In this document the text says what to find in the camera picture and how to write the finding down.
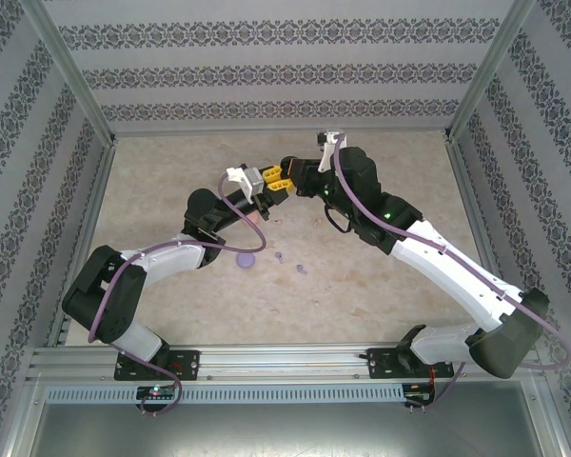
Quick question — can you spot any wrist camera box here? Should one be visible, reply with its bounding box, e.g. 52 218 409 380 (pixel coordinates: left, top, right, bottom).
315 130 347 173
225 164 264 205

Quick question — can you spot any aluminium frame post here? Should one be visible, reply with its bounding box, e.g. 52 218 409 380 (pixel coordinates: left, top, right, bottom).
21 0 118 144
444 0 539 144

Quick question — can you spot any thin aluminium wall rail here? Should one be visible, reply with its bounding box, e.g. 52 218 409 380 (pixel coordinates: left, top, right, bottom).
111 127 453 137

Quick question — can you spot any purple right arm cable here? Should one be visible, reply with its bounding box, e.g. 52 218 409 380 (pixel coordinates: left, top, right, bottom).
332 132 571 413

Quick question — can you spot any aluminium mounting rail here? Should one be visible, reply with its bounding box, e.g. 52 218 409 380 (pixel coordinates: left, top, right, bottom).
26 345 546 382

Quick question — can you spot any grey slotted cable duct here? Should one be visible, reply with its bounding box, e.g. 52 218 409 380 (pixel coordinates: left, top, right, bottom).
45 384 405 404

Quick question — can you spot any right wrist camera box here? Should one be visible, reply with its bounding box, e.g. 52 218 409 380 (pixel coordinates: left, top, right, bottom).
315 130 347 173

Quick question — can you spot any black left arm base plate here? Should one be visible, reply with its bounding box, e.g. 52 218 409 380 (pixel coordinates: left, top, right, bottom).
113 349 202 382

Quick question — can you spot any aluminium side rail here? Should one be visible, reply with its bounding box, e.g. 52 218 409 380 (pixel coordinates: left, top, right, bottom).
444 135 524 344
47 137 118 348

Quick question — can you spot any grey metal panel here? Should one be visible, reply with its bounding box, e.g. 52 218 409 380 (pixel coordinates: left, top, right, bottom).
7 375 570 457

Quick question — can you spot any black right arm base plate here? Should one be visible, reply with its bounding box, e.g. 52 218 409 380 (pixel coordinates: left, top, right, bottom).
366 347 456 381

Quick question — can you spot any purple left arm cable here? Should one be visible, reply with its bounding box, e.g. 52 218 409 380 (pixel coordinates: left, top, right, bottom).
88 170 267 418

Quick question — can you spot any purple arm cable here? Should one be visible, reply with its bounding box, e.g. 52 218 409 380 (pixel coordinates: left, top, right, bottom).
332 132 571 413
88 170 267 418

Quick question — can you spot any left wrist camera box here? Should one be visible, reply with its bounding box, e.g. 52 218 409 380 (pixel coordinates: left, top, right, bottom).
225 164 264 205

